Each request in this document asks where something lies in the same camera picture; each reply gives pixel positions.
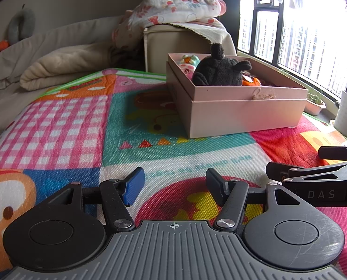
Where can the orange plastic toy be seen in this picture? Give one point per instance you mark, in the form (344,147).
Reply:
(250,82)

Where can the black window frame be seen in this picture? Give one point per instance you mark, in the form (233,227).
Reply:
(280,35)

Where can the black plush toy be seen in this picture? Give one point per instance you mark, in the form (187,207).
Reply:
(217,70)

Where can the orange plush toy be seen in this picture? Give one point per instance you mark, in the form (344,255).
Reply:
(0,46)

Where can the floral printed blanket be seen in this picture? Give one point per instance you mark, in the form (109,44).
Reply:
(167,8)

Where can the beige cloth with green trim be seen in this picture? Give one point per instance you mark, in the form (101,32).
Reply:
(217,32)

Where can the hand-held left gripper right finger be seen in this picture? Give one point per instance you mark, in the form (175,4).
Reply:
(214,182)

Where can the colourful play mat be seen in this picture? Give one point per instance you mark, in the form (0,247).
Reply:
(74,128)

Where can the beige folded blanket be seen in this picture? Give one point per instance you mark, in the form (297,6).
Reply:
(59,67)

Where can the pink plastic toy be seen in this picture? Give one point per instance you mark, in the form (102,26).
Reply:
(188,68)

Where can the beige sofa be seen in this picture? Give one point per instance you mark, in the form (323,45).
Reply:
(167,46)

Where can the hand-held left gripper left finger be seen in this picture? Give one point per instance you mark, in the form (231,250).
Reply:
(134,185)

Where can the pink cardboard box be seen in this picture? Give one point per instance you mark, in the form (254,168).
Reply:
(234,116)

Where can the grey neck pillow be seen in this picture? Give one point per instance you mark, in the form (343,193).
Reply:
(30,20)

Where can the small pink planter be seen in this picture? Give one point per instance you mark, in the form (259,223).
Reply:
(315,105)

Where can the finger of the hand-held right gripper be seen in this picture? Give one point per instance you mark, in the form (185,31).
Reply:
(336,152)
(281,170)

